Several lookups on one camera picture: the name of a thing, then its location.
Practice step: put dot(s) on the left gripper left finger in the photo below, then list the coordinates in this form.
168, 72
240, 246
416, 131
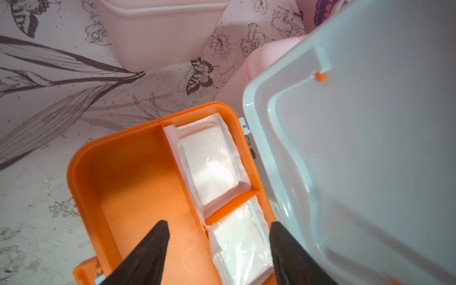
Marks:
146, 263

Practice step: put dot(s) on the white pink medicine chest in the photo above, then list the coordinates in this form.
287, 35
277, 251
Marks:
252, 35

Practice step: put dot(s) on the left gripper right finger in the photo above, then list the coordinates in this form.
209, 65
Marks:
292, 264

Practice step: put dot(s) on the blue orange first aid box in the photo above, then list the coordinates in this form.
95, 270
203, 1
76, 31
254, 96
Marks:
356, 129

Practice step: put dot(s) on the white gauze packet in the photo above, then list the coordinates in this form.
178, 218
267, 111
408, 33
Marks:
240, 246
209, 162

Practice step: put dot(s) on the beige pink first aid box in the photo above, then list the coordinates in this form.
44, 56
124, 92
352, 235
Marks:
151, 34

